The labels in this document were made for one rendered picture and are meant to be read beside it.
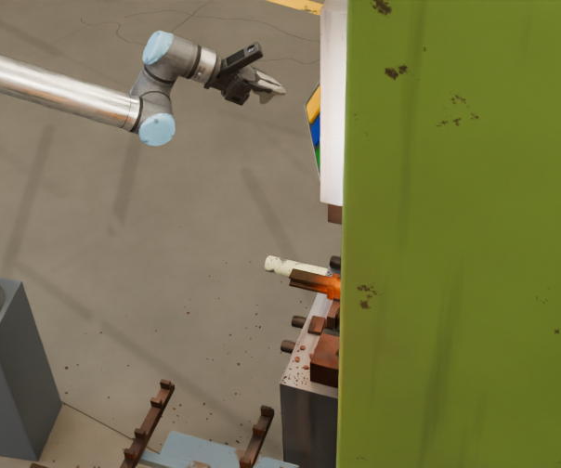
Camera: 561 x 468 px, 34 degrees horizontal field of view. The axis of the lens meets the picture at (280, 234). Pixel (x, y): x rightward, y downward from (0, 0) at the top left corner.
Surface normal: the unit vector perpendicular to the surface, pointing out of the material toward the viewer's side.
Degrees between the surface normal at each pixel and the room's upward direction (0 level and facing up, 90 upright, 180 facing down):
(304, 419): 90
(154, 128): 92
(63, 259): 0
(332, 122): 90
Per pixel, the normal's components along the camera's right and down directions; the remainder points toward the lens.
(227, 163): -0.03, -0.72
